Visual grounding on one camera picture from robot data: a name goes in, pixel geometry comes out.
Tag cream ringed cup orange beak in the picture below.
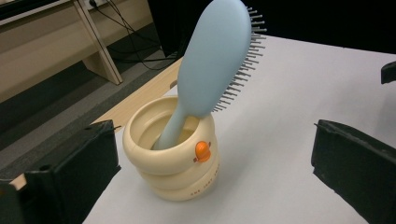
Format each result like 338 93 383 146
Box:
121 95 220 202

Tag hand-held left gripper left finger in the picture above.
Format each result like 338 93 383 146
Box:
24 120 121 224

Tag beige wooden bench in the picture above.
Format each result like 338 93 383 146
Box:
0 0 153 104

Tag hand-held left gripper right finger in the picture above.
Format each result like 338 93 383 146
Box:
311 119 396 224

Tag white table cover sheet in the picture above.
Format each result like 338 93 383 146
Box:
82 35 396 224

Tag wooden table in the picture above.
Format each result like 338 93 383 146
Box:
8 57 185 190

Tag black floor cables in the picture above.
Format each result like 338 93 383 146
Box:
90 0 183 71

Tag light blue hairbrush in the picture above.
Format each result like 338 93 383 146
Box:
152 0 268 151

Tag black curtain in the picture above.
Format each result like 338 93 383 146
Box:
148 0 396 55

